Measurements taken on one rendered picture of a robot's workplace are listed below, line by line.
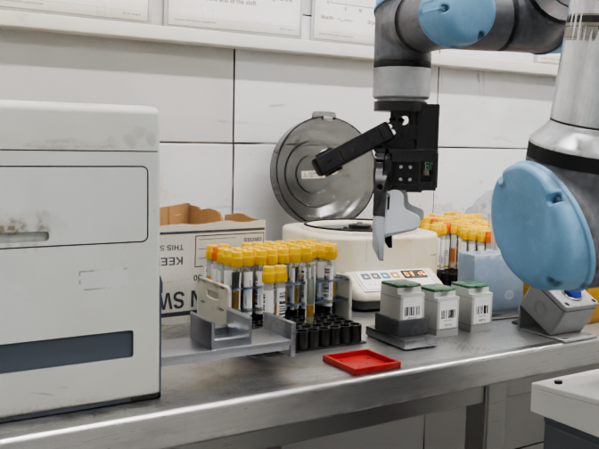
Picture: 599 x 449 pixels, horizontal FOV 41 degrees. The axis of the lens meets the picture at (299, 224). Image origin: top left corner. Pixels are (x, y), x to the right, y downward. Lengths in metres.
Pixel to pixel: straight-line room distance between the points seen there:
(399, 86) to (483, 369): 0.37
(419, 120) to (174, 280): 0.41
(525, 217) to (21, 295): 0.46
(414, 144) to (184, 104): 0.59
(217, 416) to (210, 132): 0.81
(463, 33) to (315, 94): 0.76
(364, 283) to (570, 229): 0.63
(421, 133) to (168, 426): 0.49
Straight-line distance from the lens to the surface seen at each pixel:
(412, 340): 1.06
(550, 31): 1.02
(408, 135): 1.06
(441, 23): 0.94
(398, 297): 1.07
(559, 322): 1.17
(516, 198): 0.74
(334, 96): 1.69
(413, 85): 1.04
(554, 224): 0.70
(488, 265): 1.26
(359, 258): 1.31
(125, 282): 0.81
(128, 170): 0.80
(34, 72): 1.44
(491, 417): 1.13
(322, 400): 0.91
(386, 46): 1.05
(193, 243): 1.16
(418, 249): 1.36
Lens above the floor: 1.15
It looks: 6 degrees down
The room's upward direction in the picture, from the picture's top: 1 degrees clockwise
